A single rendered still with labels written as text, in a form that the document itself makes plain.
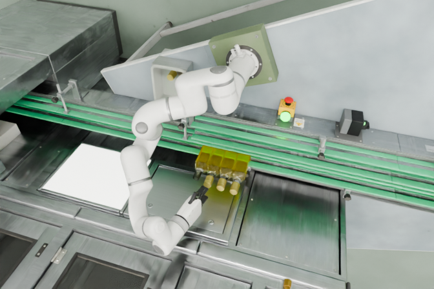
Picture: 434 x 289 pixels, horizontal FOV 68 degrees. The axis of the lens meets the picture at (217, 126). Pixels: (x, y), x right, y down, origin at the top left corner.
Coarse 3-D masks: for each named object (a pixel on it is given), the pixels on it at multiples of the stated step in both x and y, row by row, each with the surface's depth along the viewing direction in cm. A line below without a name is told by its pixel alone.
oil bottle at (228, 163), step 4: (228, 152) 148; (232, 152) 148; (236, 152) 148; (224, 156) 146; (228, 156) 146; (232, 156) 146; (236, 156) 147; (224, 160) 144; (228, 160) 144; (232, 160) 144; (224, 164) 142; (228, 164) 142; (232, 164) 142; (220, 168) 141; (224, 168) 140; (228, 168) 140; (232, 168) 141; (220, 172) 140; (224, 172) 140; (228, 172) 139; (220, 176) 142; (228, 176) 140
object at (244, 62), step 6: (234, 54) 130; (240, 54) 128; (246, 54) 130; (252, 54) 130; (234, 60) 128; (240, 60) 127; (246, 60) 128; (252, 60) 130; (234, 66) 123; (240, 66) 123; (246, 66) 125; (252, 66) 129; (240, 72) 121; (246, 72) 124; (252, 72) 135; (246, 78) 123
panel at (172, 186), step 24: (168, 168) 160; (192, 168) 160; (48, 192) 146; (168, 192) 149; (192, 192) 149; (216, 192) 150; (240, 192) 149; (168, 216) 139; (216, 216) 140; (216, 240) 132
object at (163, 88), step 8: (152, 72) 148; (160, 72) 155; (168, 72) 155; (184, 72) 143; (152, 80) 151; (160, 80) 157; (168, 80) 157; (160, 88) 159; (168, 88) 161; (160, 96) 161; (168, 96) 163
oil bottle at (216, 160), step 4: (216, 148) 150; (212, 152) 148; (216, 152) 148; (220, 152) 148; (224, 152) 148; (212, 156) 146; (216, 156) 146; (220, 156) 146; (212, 160) 144; (216, 160) 144; (220, 160) 144; (208, 164) 142; (212, 164) 142; (216, 164) 142; (220, 164) 143; (208, 168) 141; (212, 168) 141; (216, 168) 141; (208, 172) 142; (216, 172) 141
